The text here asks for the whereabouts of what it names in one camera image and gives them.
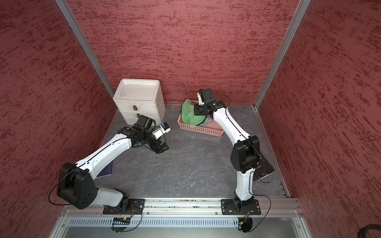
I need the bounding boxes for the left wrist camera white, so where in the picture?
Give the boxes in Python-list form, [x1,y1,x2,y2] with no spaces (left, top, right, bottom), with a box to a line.
[152,123,171,139]

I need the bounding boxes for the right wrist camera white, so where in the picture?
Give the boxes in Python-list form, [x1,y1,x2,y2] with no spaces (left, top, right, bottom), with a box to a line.
[197,88,215,106]

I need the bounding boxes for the right corner aluminium post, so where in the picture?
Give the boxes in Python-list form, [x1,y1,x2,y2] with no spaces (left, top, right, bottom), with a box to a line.
[254,0,311,111]

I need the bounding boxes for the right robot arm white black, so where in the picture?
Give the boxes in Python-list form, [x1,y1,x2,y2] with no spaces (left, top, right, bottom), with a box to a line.
[193,101,261,212]

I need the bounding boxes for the aluminium front rail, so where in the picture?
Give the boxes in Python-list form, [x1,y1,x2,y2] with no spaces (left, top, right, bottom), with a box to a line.
[59,196,304,218]

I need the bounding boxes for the black book yellow cover art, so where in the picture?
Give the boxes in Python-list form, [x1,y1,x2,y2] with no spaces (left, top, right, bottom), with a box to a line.
[253,155,275,182]

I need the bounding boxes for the white three-drawer storage box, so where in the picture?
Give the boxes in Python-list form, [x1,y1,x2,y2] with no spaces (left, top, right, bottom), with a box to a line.
[113,78,166,125]

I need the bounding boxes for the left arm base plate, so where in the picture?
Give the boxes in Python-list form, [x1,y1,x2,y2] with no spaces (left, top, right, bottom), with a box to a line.
[103,198,145,216]

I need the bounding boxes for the left corner aluminium post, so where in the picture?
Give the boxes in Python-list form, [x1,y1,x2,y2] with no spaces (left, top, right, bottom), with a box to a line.
[55,0,115,98]

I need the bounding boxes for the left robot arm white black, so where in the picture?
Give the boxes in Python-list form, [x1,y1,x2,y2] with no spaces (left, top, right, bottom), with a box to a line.
[56,116,171,214]

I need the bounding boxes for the grey striped dishcloth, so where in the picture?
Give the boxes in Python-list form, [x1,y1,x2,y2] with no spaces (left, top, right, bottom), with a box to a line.
[198,117,212,128]

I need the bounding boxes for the pink plastic basket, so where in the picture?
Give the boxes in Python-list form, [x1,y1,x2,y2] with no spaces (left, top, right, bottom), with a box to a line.
[177,100,224,137]

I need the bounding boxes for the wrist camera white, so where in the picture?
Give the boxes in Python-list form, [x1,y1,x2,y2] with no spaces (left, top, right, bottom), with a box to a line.
[152,123,171,139]
[197,88,215,106]

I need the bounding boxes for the dark blue book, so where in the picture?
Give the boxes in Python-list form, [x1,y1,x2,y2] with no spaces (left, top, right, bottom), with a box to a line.
[97,162,113,178]

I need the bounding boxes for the corner aluminium post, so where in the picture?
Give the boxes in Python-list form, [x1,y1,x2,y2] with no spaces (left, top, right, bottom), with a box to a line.
[254,0,311,111]
[55,0,115,98]

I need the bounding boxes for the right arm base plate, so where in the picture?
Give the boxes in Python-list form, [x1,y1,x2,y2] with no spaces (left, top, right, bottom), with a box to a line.
[221,198,262,216]

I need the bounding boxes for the black cable bottom right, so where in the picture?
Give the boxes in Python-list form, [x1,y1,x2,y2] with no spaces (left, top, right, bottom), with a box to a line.
[357,224,381,238]

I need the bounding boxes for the green dishcloth black trim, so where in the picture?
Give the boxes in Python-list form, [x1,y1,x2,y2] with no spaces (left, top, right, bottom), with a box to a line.
[181,99,206,126]

